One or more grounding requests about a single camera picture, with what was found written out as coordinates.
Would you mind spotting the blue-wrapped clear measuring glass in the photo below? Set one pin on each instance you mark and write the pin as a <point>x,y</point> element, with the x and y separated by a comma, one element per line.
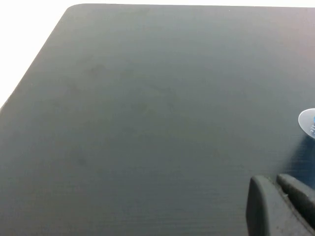
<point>306,120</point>

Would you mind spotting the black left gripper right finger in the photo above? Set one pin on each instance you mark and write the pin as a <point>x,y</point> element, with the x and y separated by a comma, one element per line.
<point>297,194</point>

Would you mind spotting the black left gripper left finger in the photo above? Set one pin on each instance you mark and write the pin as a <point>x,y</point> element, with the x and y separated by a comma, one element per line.
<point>265,211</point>

